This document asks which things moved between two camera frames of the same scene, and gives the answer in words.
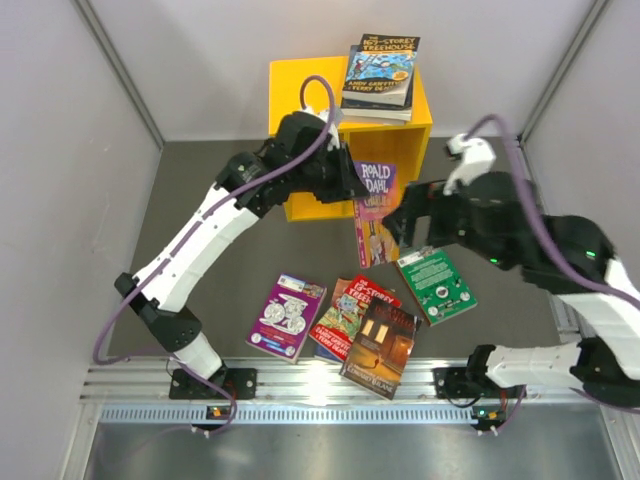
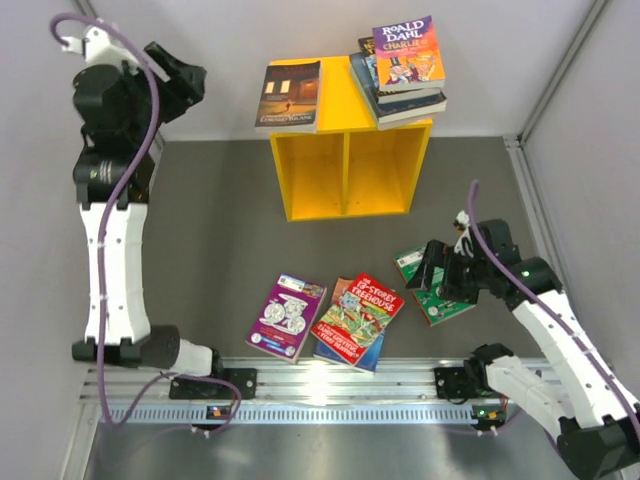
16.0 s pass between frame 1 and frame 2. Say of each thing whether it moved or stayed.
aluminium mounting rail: stayed
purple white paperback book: stayed
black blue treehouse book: moved
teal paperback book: moved
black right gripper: moved
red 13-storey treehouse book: stayed
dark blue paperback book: moved
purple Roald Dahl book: moved
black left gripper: moved
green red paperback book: stayed
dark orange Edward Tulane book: moved
